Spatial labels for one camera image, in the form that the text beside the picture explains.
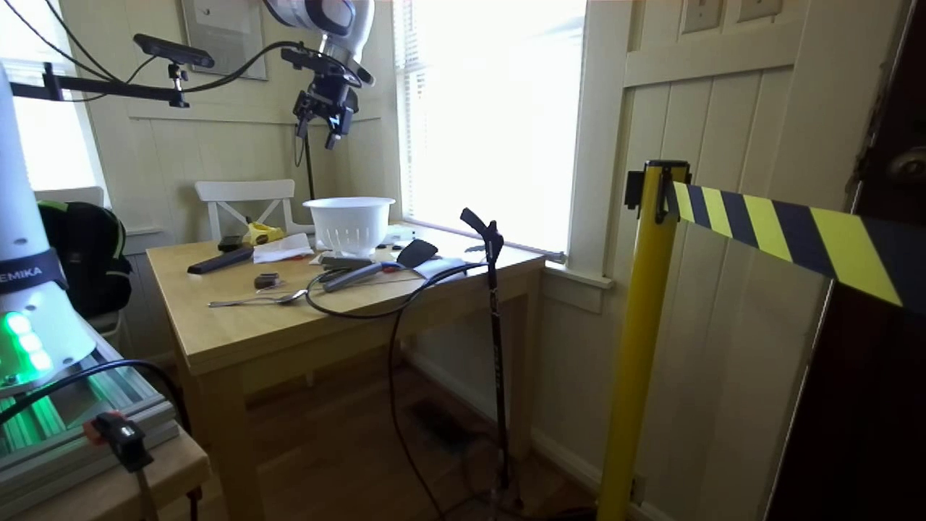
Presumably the metal spoon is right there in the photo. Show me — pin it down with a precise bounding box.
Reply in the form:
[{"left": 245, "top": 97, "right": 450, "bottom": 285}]
[{"left": 209, "top": 285, "right": 311, "bottom": 313}]

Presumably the yellow toy with black oval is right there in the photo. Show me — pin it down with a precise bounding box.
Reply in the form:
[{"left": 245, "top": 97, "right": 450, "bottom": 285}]
[{"left": 238, "top": 221, "right": 290, "bottom": 253}]

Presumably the flat white paper napkin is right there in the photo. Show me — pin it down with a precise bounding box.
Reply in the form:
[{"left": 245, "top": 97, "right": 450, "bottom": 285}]
[{"left": 248, "top": 229, "right": 317, "bottom": 266}]

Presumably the white plastic colander bowl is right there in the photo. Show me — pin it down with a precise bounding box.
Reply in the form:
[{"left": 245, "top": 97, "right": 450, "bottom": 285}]
[{"left": 303, "top": 195, "right": 398, "bottom": 262}]

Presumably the long white paper strip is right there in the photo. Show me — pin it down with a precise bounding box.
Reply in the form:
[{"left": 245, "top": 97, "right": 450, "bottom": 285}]
[{"left": 410, "top": 253, "right": 487, "bottom": 285}]

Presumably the white board panel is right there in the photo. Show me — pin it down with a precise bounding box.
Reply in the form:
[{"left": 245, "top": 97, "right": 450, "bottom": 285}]
[{"left": 634, "top": 221, "right": 840, "bottom": 521}]

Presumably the light wooden table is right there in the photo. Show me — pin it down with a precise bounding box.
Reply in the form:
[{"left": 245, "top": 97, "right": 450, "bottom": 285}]
[{"left": 142, "top": 221, "right": 549, "bottom": 521}]

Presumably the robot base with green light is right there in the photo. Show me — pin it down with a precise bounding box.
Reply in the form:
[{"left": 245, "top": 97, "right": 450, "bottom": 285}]
[{"left": 0, "top": 68, "right": 100, "bottom": 392}]

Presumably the black base cable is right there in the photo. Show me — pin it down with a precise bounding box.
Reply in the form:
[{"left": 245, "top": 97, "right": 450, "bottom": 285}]
[{"left": 0, "top": 357, "right": 197, "bottom": 440}]

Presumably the bright window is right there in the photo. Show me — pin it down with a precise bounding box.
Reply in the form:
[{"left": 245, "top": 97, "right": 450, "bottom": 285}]
[
  {"left": 394, "top": 0, "right": 592, "bottom": 262},
  {"left": 0, "top": 56, "right": 109, "bottom": 198}
]

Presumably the black stereo camera bar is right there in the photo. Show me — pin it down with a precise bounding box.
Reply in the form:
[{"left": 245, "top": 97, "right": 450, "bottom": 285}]
[{"left": 131, "top": 33, "right": 219, "bottom": 74}]

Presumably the black tripod stand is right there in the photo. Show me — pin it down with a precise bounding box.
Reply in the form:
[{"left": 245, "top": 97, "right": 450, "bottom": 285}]
[{"left": 456, "top": 207, "right": 520, "bottom": 514}]

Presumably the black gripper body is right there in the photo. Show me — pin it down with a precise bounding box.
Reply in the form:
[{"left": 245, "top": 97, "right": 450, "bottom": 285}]
[{"left": 290, "top": 80, "right": 362, "bottom": 129}]

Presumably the black remote control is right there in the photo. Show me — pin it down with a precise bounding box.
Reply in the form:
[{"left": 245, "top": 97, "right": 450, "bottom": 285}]
[{"left": 186, "top": 245, "right": 256, "bottom": 278}]

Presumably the yellow stanchion post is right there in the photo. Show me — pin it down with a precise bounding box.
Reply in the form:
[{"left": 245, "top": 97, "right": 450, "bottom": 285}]
[{"left": 592, "top": 156, "right": 693, "bottom": 521}]

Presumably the dark wooden door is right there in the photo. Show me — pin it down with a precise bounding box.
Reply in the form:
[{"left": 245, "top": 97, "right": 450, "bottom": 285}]
[{"left": 763, "top": 0, "right": 926, "bottom": 521}]

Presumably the yellow black striped belt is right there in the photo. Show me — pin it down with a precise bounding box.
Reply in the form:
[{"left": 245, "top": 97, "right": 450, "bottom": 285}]
[{"left": 667, "top": 179, "right": 926, "bottom": 315}]

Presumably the white wooden chair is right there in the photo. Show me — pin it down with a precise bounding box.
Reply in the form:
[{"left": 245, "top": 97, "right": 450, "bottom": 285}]
[{"left": 193, "top": 177, "right": 303, "bottom": 246}]

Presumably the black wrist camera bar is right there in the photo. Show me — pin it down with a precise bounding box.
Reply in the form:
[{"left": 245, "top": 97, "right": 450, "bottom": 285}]
[{"left": 278, "top": 43, "right": 375, "bottom": 90}]

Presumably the red black clamp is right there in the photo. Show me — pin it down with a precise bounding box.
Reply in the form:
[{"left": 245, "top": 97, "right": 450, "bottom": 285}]
[{"left": 80, "top": 410, "right": 158, "bottom": 479}]

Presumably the white wall switch plate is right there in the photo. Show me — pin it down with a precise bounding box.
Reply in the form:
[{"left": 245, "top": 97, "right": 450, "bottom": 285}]
[
  {"left": 676, "top": 0, "right": 725, "bottom": 38},
  {"left": 735, "top": 0, "right": 787, "bottom": 26}
]

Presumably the black office chair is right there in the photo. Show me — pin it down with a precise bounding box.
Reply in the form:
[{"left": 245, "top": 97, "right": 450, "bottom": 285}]
[{"left": 38, "top": 198, "right": 136, "bottom": 321}]

